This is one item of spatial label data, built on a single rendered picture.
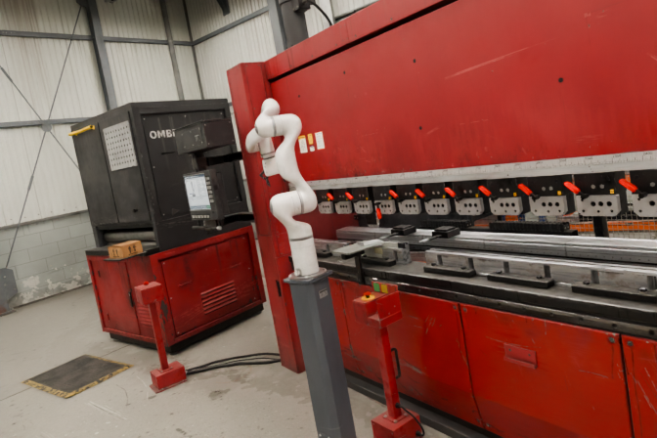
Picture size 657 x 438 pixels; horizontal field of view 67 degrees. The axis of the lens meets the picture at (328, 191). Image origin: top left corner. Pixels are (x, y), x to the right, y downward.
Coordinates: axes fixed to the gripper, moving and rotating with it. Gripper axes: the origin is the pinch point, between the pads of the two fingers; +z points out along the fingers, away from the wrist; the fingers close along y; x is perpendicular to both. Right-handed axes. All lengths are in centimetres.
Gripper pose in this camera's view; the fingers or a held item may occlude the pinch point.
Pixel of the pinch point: (277, 182)
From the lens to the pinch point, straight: 292.7
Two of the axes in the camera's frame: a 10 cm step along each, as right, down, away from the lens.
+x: -2.3, -1.1, 9.7
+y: 9.4, -2.9, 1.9
